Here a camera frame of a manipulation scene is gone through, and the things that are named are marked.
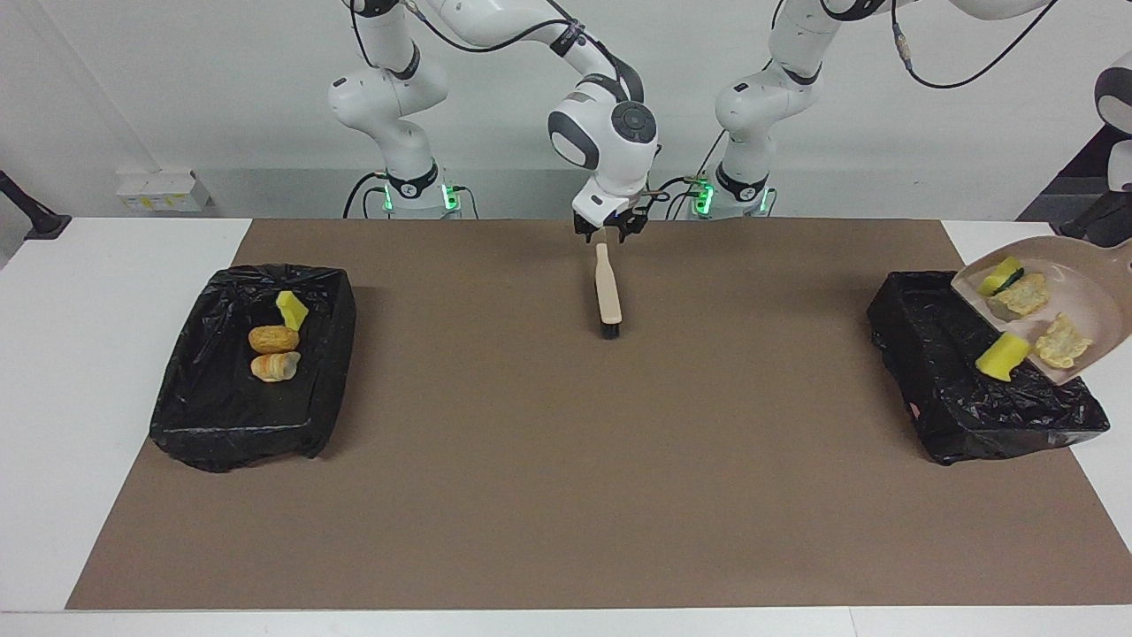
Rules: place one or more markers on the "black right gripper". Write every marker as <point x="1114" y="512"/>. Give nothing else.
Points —
<point x="632" y="217"/>

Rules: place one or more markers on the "beige brush with black bristles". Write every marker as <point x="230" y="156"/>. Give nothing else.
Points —
<point x="608" y="292"/>

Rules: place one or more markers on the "yellow sponge piece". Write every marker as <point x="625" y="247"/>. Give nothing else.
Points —
<point x="1002" y="356"/>
<point x="292" y="310"/>
<point x="998" y="279"/>

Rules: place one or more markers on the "brown potato-shaped toy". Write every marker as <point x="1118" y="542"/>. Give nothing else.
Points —
<point x="273" y="339"/>

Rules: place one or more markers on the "orange white striped pastry toy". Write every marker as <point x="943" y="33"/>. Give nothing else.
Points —
<point x="275" y="366"/>
<point x="1061" y="343"/>

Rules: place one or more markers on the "pale beige rock-like chunk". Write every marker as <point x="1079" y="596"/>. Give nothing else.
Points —
<point x="1021" y="296"/>

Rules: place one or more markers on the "beige plastic dustpan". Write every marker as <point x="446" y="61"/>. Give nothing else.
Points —
<point x="1088" y="301"/>

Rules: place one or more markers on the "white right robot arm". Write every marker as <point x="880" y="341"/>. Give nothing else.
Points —
<point x="610" y="150"/>

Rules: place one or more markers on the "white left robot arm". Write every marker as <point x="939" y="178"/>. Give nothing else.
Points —
<point x="752" y="106"/>

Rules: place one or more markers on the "black-lined bin with pink mark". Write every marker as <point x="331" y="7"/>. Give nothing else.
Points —
<point x="973" y="416"/>

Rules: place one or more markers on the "black-lined trash bin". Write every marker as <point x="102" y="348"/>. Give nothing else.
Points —
<point x="230" y="416"/>

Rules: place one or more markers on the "brown table mat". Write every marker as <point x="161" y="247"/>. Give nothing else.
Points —
<point x="531" y="495"/>

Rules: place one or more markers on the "black stand leg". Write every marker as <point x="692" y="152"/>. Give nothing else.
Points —
<point x="1097" y="221"/>
<point x="35" y="221"/>

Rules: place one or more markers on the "white wall socket box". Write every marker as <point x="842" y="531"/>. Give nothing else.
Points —
<point x="164" y="191"/>

